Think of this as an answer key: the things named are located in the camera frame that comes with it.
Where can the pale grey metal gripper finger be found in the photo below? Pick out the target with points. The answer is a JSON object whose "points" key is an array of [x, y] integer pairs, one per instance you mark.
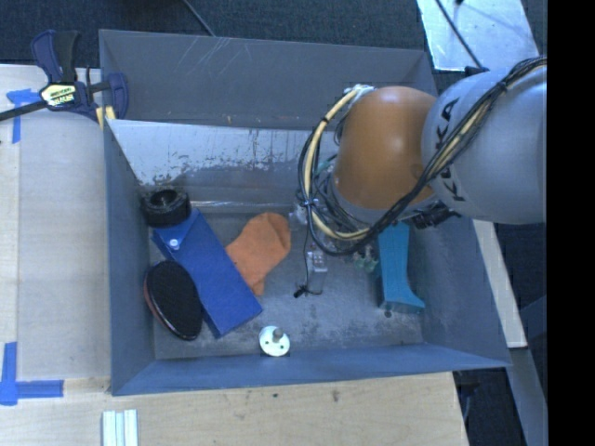
{"points": [[319, 271]]}

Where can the orange cloth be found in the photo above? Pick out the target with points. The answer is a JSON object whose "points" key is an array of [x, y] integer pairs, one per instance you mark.
{"points": [[260, 249]]}

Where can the white round knob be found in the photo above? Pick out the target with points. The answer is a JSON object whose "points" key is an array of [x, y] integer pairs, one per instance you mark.
{"points": [[273, 343]]}

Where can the blue flat box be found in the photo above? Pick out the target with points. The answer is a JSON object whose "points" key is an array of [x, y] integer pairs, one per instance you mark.
{"points": [[218, 281]]}

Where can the black oval brush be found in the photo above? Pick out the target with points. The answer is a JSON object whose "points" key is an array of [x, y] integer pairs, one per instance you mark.
{"points": [[174, 301]]}

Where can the black ribbed round cap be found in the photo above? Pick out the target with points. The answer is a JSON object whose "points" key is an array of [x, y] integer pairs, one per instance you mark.
{"points": [[166, 207]]}

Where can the grey metal bin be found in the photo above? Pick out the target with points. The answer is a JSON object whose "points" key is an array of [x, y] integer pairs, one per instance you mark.
{"points": [[260, 86]]}

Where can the black cylinder on white bracket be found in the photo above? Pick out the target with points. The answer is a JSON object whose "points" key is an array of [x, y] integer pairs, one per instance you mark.
{"points": [[430, 217]]}

